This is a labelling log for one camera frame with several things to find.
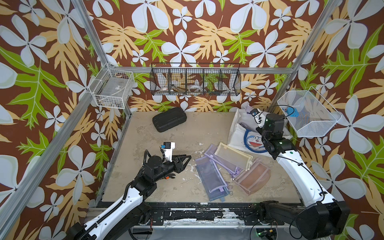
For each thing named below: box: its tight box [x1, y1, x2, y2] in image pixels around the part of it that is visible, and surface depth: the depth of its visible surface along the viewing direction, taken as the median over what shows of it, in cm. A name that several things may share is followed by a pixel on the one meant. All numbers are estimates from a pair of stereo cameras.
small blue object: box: [287, 107, 300, 118], surface depth 88 cm
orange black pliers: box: [165, 173, 176, 180], surface depth 89 cm
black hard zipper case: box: [152, 107, 187, 133], surface depth 111 cm
